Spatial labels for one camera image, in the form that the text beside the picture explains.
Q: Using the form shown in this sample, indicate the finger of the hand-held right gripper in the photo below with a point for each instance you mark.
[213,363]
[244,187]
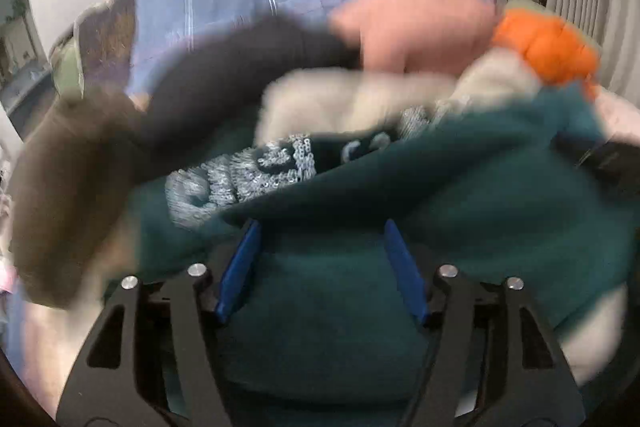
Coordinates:
[605,157]

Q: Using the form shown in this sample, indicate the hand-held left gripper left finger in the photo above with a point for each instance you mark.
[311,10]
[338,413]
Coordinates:
[237,272]

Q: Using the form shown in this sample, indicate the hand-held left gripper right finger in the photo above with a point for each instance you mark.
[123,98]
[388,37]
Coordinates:
[407,277]

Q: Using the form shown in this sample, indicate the dark green fleece hoodie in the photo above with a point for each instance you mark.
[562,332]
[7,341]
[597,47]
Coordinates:
[325,287]

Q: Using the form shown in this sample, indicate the orange puffer jacket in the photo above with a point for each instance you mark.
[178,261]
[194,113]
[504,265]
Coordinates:
[545,47]

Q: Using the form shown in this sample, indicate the brown fleece garment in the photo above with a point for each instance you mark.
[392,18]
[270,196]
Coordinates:
[65,187]

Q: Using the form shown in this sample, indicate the black quilted jacket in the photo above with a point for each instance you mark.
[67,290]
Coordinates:
[225,77]

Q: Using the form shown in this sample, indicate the pink quilted garment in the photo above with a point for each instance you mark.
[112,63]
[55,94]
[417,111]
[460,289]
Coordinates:
[425,27]

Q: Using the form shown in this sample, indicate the dark blue cabinet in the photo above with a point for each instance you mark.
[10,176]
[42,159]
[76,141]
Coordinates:
[22,104]

